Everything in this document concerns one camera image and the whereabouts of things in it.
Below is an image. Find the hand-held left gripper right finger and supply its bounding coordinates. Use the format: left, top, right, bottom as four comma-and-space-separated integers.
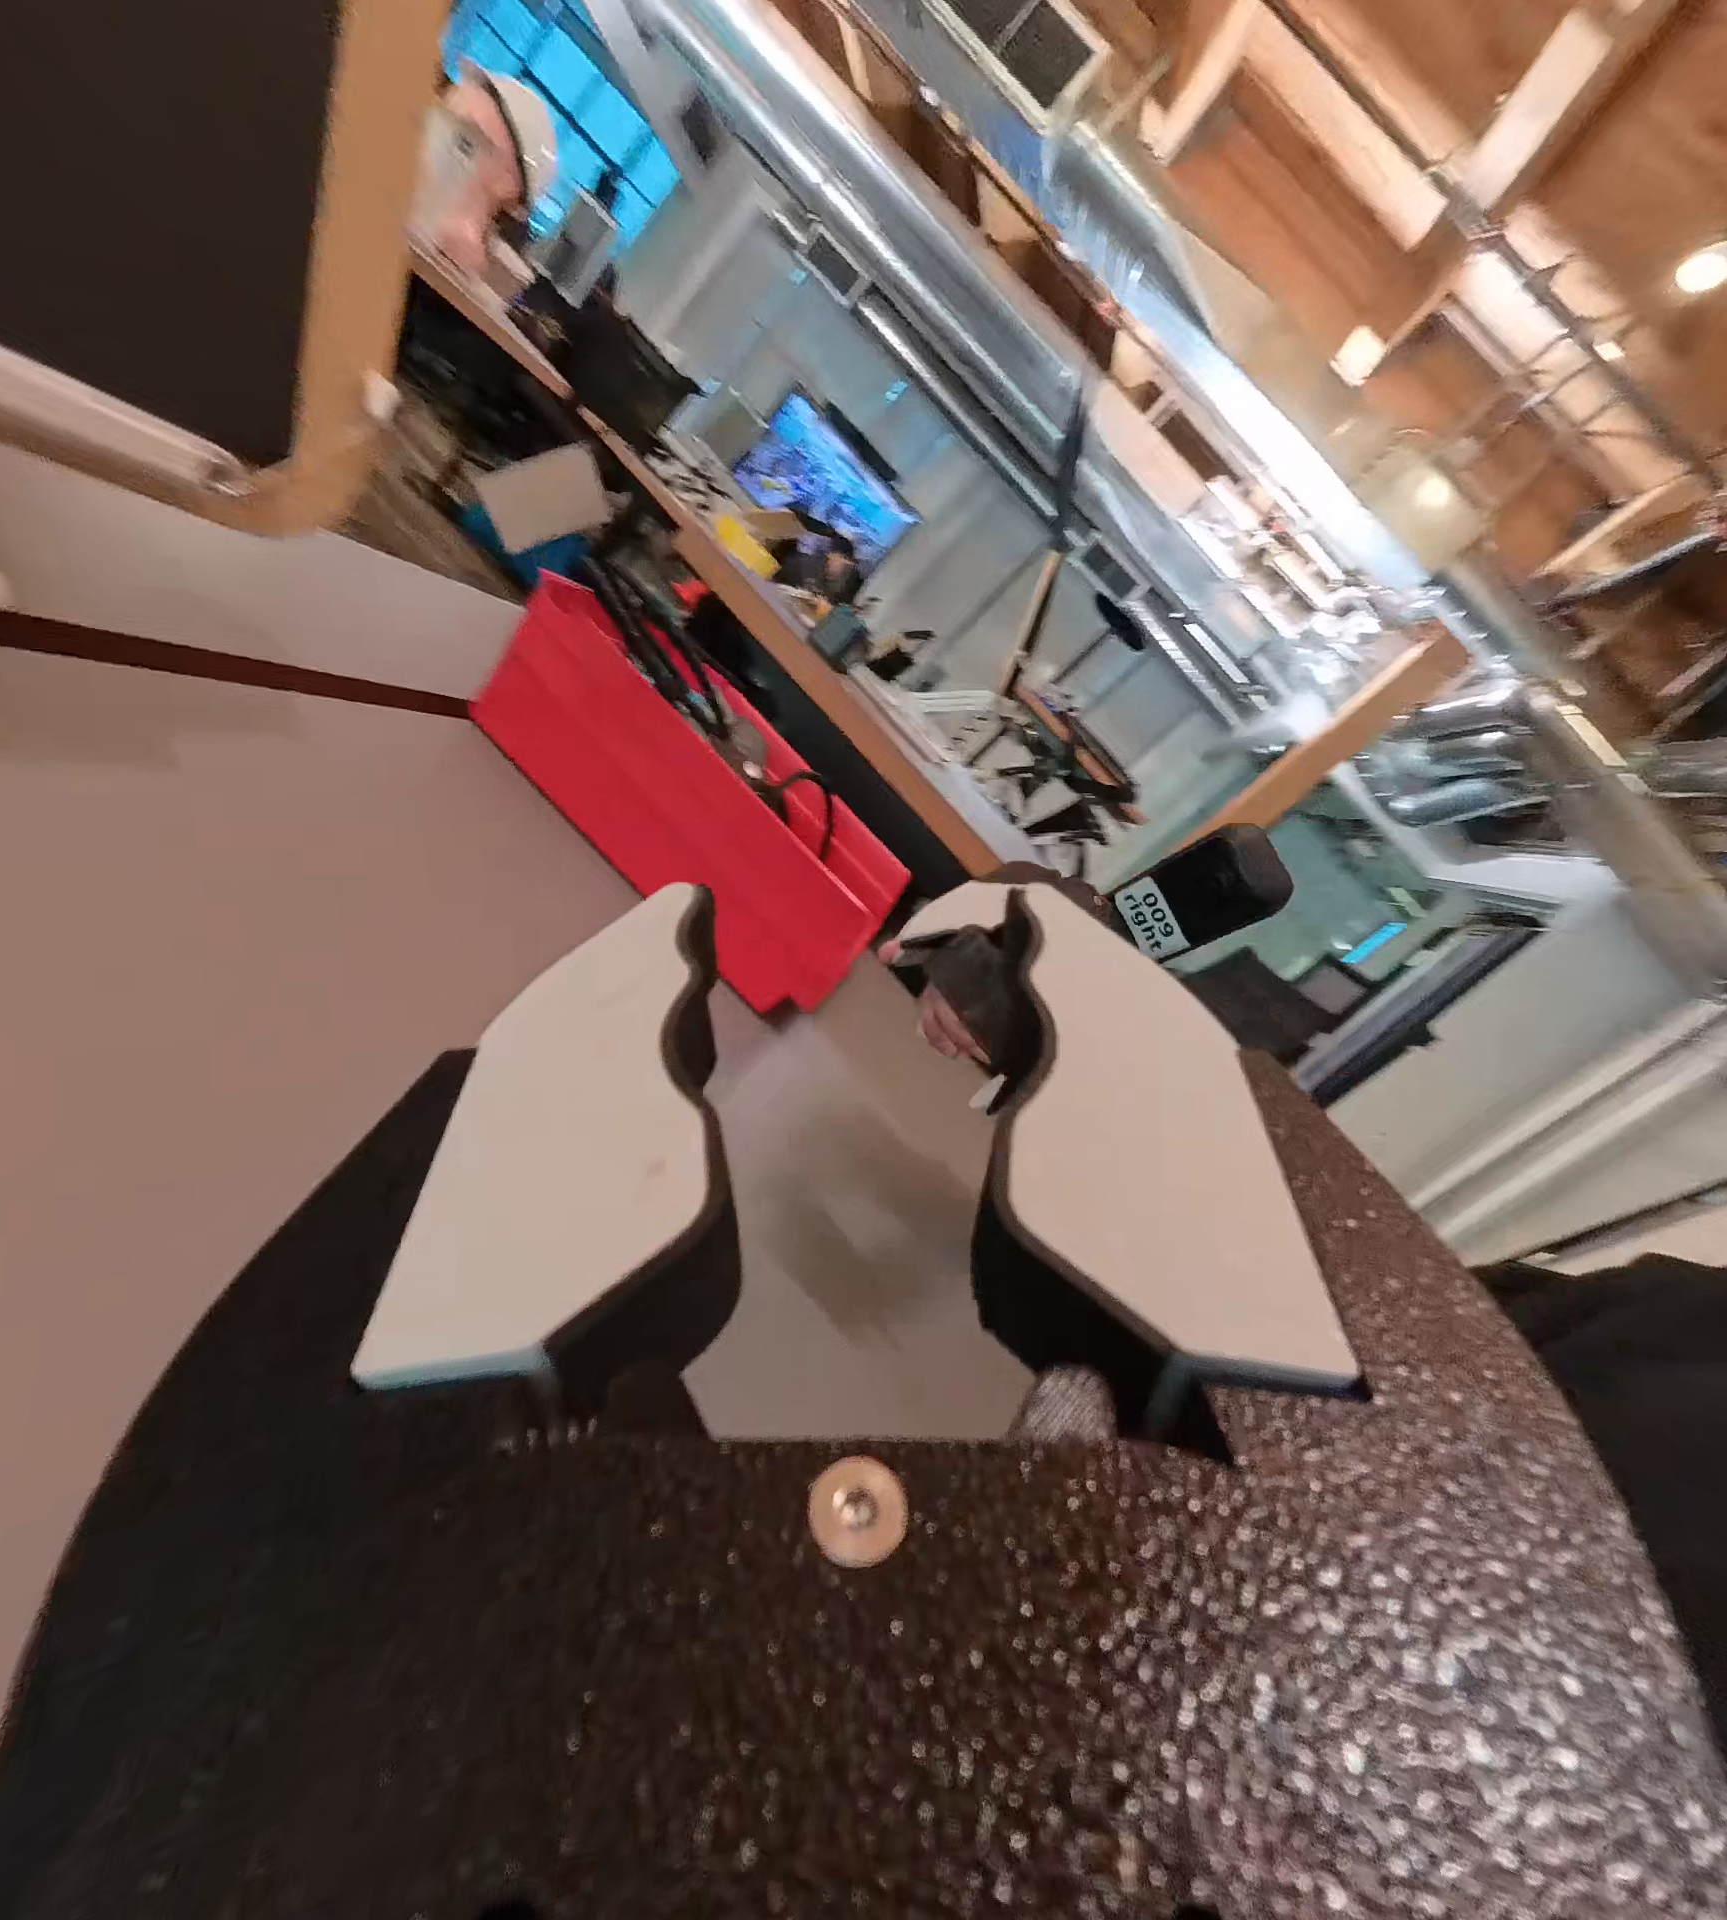
896, 880, 1369, 1395

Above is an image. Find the blue wall screen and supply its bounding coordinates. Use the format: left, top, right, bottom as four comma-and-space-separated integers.
730, 388, 926, 576

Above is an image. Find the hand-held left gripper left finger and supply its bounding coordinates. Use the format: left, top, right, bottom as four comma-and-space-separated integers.
348, 880, 743, 1388

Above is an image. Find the white flat board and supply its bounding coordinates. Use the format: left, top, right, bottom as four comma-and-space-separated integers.
0, 306, 261, 500

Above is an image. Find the red plastic bin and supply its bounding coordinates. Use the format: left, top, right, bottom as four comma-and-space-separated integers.
470, 570, 915, 1017

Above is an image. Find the black braided cable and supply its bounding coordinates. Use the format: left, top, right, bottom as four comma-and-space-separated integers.
583, 551, 838, 859

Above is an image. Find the person's black clothing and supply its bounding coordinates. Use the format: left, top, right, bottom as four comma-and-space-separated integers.
1470, 1255, 1727, 1920

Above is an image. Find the person's right hand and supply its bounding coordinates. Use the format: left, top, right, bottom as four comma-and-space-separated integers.
876, 926, 1032, 1073

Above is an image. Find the long wooden workbench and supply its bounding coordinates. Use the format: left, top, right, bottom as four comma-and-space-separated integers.
410, 246, 1052, 885

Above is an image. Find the silver metal duct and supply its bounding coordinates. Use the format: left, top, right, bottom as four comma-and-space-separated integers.
637, 0, 1727, 1006

